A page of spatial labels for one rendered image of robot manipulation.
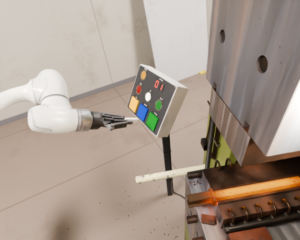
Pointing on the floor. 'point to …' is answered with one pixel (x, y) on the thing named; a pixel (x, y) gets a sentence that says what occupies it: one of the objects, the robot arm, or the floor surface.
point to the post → (167, 163)
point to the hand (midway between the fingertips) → (131, 121)
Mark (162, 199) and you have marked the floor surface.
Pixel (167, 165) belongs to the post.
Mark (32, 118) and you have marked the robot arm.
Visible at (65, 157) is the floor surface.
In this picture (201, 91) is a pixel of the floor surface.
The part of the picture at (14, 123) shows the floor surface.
